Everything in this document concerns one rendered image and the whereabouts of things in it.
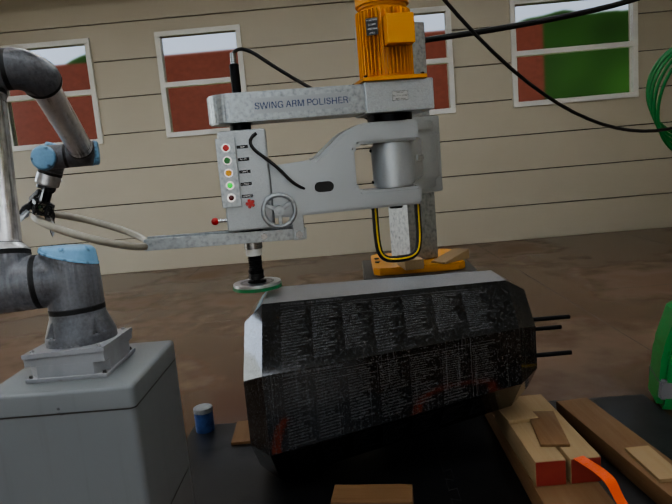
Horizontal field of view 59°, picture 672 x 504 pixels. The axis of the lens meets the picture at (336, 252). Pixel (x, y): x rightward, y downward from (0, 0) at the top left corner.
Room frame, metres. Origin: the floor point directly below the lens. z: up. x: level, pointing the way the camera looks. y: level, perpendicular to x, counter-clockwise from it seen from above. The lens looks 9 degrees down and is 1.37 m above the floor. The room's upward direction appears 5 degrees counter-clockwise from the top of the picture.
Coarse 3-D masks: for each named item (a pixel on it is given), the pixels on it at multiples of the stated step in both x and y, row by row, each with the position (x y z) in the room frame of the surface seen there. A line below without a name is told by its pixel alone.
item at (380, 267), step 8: (376, 256) 3.53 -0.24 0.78; (376, 264) 3.26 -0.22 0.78; (384, 264) 3.24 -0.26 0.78; (392, 264) 3.22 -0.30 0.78; (424, 264) 3.13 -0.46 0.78; (432, 264) 3.12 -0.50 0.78; (440, 264) 3.12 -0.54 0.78; (448, 264) 3.11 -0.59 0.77; (456, 264) 3.11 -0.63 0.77; (464, 264) 3.14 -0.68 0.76; (376, 272) 3.15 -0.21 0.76; (384, 272) 3.12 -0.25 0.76; (392, 272) 3.12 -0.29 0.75; (400, 272) 3.12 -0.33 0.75; (408, 272) 3.12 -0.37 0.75; (416, 272) 3.12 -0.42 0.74
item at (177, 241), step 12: (288, 228) 2.71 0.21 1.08; (144, 240) 2.51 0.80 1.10; (156, 240) 2.51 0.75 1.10; (168, 240) 2.52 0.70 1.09; (180, 240) 2.53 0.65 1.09; (192, 240) 2.54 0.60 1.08; (204, 240) 2.54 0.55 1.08; (216, 240) 2.55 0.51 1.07; (228, 240) 2.56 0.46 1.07; (240, 240) 2.57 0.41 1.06; (252, 240) 2.57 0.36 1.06; (264, 240) 2.58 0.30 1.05; (276, 240) 2.59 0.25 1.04
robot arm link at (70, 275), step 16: (32, 256) 1.63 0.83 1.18; (48, 256) 1.59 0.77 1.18; (64, 256) 1.59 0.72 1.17; (80, 256) 1.61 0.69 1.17; (96, 256) 1.67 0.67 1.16; (32, 272) 1.58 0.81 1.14; (48, 272) 1.59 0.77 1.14; (64, 272) 1.59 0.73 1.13; (80, 272) 1.61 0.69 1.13; (96, 272) 1.65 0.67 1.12; (32, 288) 1.57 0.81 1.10; (48, 288) 1.58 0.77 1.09; (64, 288) 1.59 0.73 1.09; (80, 288) 1.60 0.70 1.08; (96, 288) 1.64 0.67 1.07; (48, 304) 1.60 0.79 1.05; (64, 304) 1.58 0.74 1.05; (80, 304) 1.59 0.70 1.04; (96, 304) 1.63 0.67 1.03
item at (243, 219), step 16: (240, 144) 2.52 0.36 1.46; (256, 144) 2.53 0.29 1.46; (256, 160) 2.53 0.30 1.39; (240, 176) 2.52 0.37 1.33; (256, 176) 2.53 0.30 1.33; (256, 192) 2.53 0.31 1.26; (240, 208) 2.52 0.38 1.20; (256, 208) 2.53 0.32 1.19; (240, 224) 2.52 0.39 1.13; (256, 224) 2.53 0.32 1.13
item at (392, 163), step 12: (384, 144) 2.66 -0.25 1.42; (396, 144) 2.64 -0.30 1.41; (408, 144) 2.66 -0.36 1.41; (372, 156) 2.71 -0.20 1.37; (384, 156) 2.65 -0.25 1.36; (396, 156) 2.64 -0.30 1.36; (408, 156) 2.66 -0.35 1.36; (372, 168) 2.72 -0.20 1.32; (384, 168) 2.65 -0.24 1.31; (396, 168) 2.64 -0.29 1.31; (408, 168) 2.66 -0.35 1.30; (384, 180) 2.65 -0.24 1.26; (396, 180) 2.64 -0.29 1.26; (408, 180) 2.65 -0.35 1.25
